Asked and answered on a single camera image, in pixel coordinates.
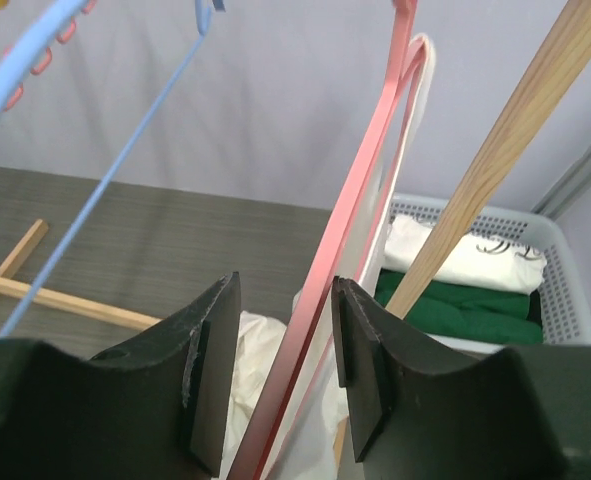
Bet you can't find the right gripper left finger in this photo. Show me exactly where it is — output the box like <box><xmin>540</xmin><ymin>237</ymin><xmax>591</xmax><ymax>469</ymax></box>
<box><xmin>0</xmin><ymin>273</ymin><xmax>241</xmax><ymax>479</ymax></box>

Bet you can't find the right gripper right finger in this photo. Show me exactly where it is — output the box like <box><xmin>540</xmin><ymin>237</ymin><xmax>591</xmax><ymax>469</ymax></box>
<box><xmin>332</xmin><ymin>278</ymin><xmax>591</xmax><ymax>479</ymax></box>

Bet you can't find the light pink hanger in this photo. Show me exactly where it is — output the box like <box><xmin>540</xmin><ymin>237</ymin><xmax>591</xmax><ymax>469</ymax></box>
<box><xmin>224</xmin><ymin>0</ymin><xmax>429</xmax><ymax>480</ymax></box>

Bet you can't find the light blue hanger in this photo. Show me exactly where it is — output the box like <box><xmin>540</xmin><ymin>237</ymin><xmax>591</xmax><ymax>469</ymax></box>
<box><xmin>0</xmin><ymin>0</ymin><xmax>226</xmax><ymax>339</ymax></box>

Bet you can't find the folded green cloth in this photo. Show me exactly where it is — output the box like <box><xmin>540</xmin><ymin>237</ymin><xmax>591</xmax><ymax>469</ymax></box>
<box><xmin>374</xmin><ymin>268</ymin><xmax>544</xmax><ymax>346</ymax></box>

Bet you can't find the white basket with clothes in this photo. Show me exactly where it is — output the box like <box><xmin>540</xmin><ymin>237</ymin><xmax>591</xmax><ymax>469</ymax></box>
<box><xmin>391</xmin><ymin>193</ymin><xmax>591</xmax><ymax>356</ymax></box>

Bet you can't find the folded white cloth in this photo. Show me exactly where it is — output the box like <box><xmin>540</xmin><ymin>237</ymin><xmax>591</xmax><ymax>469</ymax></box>
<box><xmin>384</xmin><ymin>214</ymin><xmax>547</xmax><ymax>295</ymax></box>

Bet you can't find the wooden clothes rack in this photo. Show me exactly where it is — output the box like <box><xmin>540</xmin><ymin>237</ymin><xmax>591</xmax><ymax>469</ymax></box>
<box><xmin>0</xmin><ymin>1</ymin><xmax>591</xmax><ymax>475</ymax></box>

